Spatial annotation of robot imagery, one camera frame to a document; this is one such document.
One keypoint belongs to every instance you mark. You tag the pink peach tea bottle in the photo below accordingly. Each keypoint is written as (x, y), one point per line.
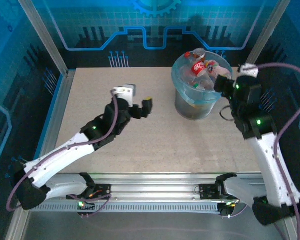
(222, 71)

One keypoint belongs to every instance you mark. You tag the clear bottle green cap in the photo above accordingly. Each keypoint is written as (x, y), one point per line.
(202, 81)

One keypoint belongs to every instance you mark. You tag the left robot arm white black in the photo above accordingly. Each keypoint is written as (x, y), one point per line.
(60, 155)

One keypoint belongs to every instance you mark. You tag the metal mesh waste bin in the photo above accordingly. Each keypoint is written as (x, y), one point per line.
(192, 110)

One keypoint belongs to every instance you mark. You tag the blue table edge strip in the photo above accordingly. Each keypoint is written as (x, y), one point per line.
(56, 93)

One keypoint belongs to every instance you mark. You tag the aluminium table side rail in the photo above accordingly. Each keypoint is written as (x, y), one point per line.
(62, 100)

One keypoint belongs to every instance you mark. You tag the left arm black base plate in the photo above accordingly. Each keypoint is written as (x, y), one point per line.
(103, 191)

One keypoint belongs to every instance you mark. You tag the aluminium frame post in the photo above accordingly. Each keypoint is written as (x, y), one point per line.
(43, 37)
(270, 27)

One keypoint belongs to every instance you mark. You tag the aluminium extrusion rail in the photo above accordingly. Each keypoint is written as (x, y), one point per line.
(152, 187)

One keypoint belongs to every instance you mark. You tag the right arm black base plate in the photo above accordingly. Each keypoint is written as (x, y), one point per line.
(206, 192)

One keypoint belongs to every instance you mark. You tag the grey metal base plate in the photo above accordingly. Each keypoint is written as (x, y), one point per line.
(152, 227)

